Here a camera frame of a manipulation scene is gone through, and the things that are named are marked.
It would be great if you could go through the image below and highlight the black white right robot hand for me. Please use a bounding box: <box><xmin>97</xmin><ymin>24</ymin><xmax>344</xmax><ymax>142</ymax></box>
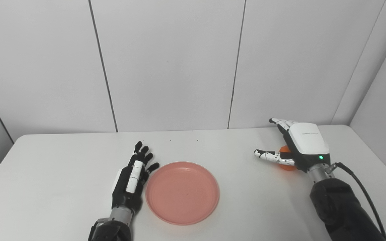
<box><xmin>254</xmin><ymin>117</ymin><xmax>331</xmax><ymax>172</ymax></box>

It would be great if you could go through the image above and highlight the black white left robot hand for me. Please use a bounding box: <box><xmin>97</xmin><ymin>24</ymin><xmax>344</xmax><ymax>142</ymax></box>
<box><xmin>111</xmin><ymin>141</ymin><xmax>160</xmax><ymax>215</ymax></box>

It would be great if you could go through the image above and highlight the orange fruit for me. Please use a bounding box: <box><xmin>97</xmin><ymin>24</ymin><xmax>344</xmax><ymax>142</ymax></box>
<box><xmin>278</xmin><ymin>146</ymin><xmax>297</xmax><ymax>171</ymax></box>

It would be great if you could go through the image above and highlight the pink round plate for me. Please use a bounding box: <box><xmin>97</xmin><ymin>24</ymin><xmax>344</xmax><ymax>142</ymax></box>
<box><xmin>145</xmin><ymin>162</ymin><xmax>220</xmax><ymax>226</ymax></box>

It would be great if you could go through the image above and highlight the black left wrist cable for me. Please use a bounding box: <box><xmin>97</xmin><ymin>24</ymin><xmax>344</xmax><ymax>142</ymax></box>
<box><xmin>88</xmin><ymin>218</ymin><xmax>111</xmax><ymax>241</ymax></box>

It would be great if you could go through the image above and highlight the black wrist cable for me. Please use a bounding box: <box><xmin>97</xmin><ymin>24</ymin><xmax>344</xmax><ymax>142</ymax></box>
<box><xmin>327</xmin><ymin>162</ymin><xmax>386</xmax><ymax>240</ymax></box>
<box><xmin>88</xmin><ymin>218</ymin><xmax>111</xmax><ymax>241</ymax></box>

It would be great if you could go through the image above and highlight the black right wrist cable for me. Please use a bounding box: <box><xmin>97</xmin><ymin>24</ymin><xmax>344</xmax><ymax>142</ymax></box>
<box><xmin>327</xmin><ymin>162</ymin><xmax>386</xmax><ymax>240</ymax></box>

